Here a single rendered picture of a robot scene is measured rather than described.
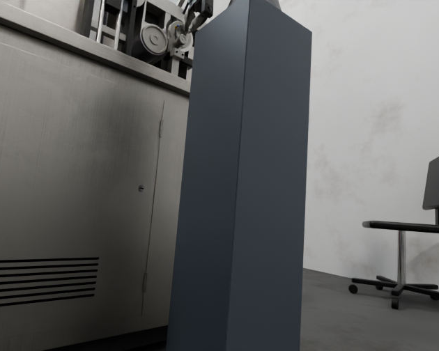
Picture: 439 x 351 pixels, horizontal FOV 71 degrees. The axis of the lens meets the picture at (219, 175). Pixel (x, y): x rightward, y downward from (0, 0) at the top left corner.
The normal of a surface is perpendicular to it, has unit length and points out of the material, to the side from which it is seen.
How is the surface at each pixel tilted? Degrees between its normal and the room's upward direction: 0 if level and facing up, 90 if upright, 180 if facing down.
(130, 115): 90
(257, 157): 90
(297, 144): 90
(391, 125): 90
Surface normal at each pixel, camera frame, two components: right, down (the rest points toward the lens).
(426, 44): -0.79, -0.14
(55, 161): 0.66, -0.05
